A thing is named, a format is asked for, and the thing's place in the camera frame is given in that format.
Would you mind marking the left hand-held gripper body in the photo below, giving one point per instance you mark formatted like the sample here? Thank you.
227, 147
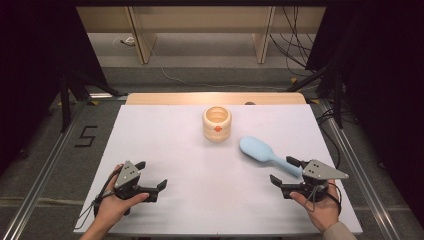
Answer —
126, 176

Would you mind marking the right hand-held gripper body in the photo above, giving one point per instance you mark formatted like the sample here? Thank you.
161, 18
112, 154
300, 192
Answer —
316, 173

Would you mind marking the light blue hairbrush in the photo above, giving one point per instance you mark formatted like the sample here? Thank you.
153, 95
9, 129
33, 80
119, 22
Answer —
256, 148

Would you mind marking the cream ribbed cup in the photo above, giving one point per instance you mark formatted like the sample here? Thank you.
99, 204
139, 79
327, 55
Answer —
216, 131

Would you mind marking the person's left hand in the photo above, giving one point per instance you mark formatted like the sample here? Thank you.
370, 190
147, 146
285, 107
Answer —
111, 208

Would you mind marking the person's right hand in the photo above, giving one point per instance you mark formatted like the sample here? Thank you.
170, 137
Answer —
323, 213

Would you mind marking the white table board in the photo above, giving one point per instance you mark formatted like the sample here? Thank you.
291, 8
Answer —
186, 160

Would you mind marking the black metal stand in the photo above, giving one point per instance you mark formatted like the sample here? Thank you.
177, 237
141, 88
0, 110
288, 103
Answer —
65, 106
338, 100

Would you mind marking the wooden table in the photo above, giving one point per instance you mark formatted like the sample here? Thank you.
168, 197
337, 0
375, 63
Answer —
186, 98

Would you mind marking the black curtain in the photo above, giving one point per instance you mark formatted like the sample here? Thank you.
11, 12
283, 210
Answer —
36, 66
383, 83

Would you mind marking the round white floor socket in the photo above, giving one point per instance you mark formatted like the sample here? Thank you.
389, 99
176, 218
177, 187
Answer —
128, 41

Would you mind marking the light wooden desk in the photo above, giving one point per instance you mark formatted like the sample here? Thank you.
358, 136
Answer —
200, 18

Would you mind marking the aluminium floor rail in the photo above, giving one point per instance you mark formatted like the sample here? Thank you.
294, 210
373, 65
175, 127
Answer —
46, 170
360, 173

